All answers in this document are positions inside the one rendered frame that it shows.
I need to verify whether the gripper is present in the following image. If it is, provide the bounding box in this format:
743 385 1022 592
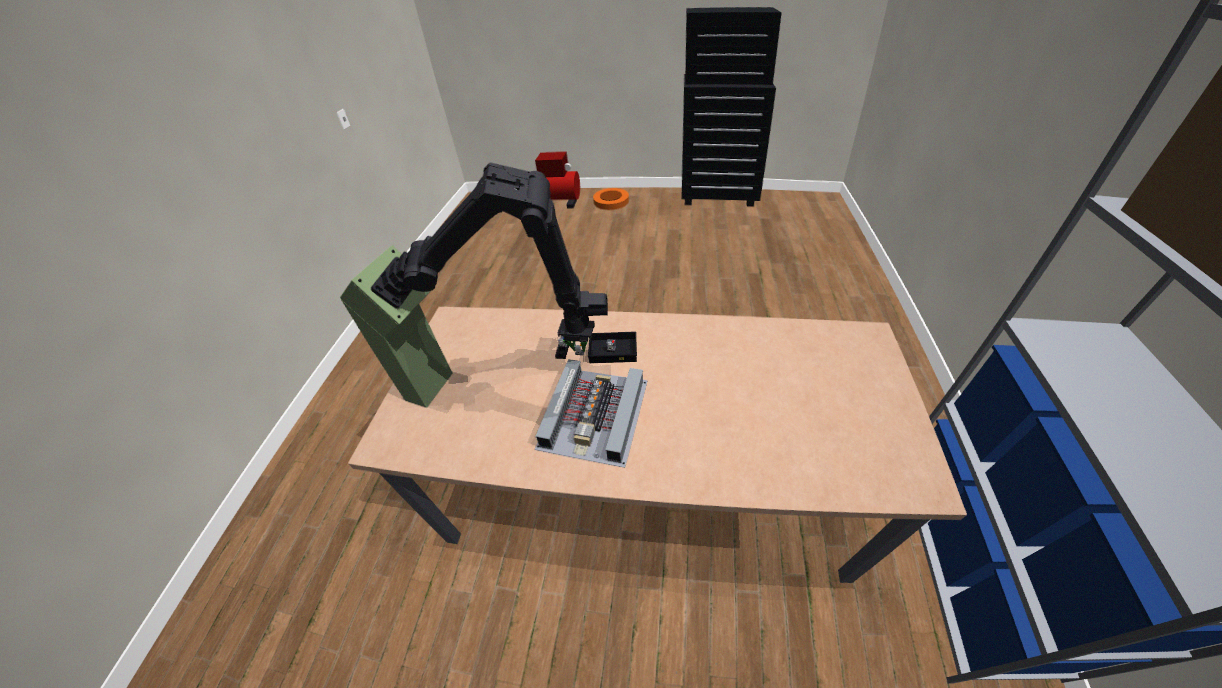
558 314 595 352

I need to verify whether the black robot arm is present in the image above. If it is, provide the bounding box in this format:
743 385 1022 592
371 163 609 326

